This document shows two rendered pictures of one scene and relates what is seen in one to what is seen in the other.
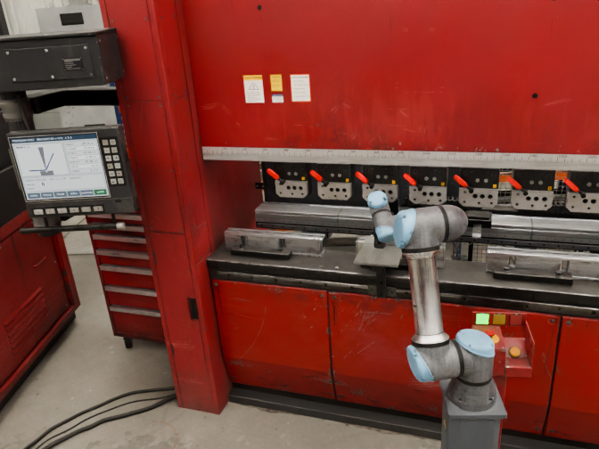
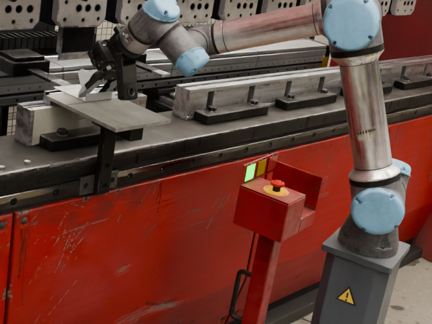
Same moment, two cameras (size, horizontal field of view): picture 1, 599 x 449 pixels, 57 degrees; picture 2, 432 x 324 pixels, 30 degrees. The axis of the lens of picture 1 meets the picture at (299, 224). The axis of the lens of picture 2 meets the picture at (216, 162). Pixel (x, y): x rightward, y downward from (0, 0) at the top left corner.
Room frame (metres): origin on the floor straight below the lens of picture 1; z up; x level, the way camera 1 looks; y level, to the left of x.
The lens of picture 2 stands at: (1.21, 1.37, 1.59)
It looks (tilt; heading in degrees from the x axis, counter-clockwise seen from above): 20 degrees down; 289
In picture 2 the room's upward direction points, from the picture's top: 10 degrees clockwise
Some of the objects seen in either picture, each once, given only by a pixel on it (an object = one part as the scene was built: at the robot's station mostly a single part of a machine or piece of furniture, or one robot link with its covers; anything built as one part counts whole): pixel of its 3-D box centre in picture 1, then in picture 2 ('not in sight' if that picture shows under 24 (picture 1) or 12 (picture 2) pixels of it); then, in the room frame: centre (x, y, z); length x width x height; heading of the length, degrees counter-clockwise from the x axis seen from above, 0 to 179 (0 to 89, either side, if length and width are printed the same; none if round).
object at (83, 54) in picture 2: (387, 208); (75, 41); (2.23, -0.39, 1.13); 0.10 x 0.02 x 0.10; 70
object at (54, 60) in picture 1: (68, 140); not in sight; (2.27, 0.93, 1.53); 0.51 x 0.25 x 0.85; 87
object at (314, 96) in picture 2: not in sight; (306, 99); (1.83, -1.31, 0.89); 0.30 x 0.05 x 0.03; 70
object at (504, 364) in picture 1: (501, 343); (279, 195); (1.72, -0.73, 0.75); 0.20 x 0.16 x 0.18; 79
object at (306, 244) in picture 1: (274, 241); not in sight; (2.42, 0.13, 0.92); 0.50 x 0.06 x 0.10; 70
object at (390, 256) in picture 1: (381, 250); (108, 108); (2.09, -0.34, 1.00); 0.26 x 0.18 x 0.01; 160
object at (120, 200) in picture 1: (77, 170); not in sight; (2.18, 0.89, 1.42); 0.45 x 0.12 x 0.36; 87
